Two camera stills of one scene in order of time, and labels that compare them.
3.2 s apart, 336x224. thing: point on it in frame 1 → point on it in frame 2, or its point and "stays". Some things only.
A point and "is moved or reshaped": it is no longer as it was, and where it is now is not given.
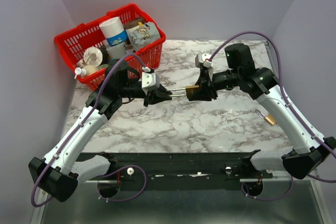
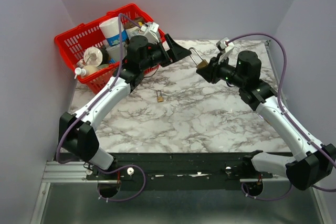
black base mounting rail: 177,169 stays
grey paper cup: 117,51 stays
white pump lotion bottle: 85,71 stays
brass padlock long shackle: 176,89 is moved or reshaped
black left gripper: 157,96 → 177,52
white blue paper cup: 113,31 stays
